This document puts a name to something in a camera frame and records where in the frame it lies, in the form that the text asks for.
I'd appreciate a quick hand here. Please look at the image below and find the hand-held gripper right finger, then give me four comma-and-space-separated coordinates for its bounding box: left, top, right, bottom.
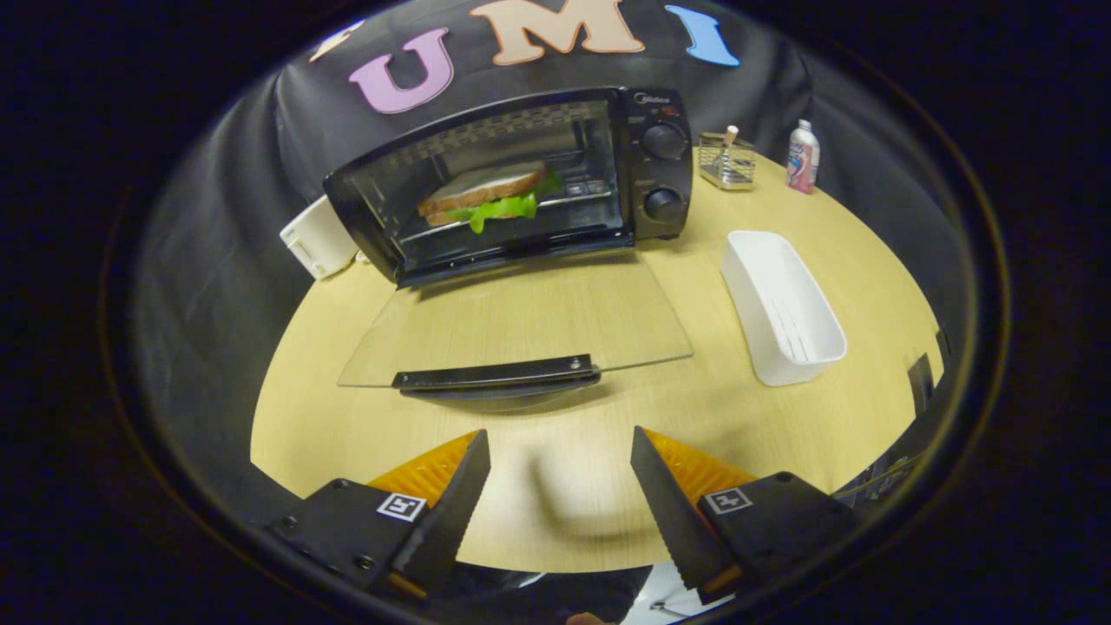
630, 424, 862, 597

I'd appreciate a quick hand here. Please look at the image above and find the white pink spray bottle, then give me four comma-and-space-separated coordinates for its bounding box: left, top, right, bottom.
786, 119, 822, 194

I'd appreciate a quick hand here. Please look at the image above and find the clear glass container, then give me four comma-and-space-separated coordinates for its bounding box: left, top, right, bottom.
698, 125, 757, 192

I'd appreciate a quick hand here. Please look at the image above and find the white pop-up toaster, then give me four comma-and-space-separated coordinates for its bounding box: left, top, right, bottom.
279, 194, 360, 280

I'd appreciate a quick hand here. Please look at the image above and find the black toaster oven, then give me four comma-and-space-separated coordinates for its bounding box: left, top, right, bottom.
323, 85, 695, 403

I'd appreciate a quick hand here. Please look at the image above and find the lettuce sandwich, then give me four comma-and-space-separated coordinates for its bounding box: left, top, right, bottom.
417, 161, 566, 234

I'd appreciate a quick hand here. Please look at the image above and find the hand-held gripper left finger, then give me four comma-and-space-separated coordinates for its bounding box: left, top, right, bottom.
266, 429, 492, 602

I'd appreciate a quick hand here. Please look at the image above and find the white plastic tray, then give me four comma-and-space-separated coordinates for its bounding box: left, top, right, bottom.
720, 230, 849, 388

